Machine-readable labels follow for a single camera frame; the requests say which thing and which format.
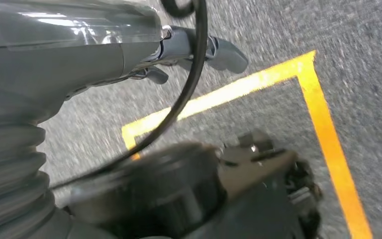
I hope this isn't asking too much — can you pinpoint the yellow floor tape square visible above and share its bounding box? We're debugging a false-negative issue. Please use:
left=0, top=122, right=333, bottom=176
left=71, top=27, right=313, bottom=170
left=121, top=50, right=375, bottom=239

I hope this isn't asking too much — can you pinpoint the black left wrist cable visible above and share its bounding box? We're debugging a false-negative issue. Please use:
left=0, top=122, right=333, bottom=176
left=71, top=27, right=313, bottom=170
left=51, top=0, right=209, bottom=191

